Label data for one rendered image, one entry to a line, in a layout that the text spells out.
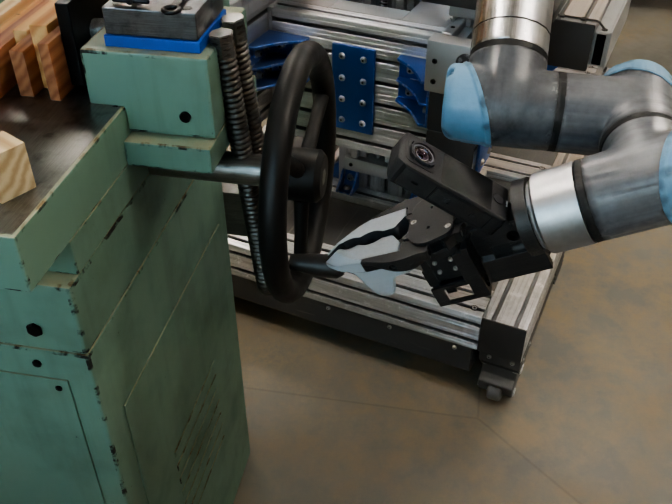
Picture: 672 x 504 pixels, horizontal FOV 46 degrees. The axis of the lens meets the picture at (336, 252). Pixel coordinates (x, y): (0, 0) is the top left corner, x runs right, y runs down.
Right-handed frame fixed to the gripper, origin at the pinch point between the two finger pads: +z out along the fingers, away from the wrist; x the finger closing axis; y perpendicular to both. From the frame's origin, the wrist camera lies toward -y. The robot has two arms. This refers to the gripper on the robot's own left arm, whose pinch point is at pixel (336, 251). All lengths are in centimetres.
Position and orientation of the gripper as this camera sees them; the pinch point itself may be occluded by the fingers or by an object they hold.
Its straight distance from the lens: 79.3
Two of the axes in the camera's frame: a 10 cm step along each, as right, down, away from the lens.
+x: 2.0, -6.6, 7.2
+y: 4.8, 7.1, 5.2
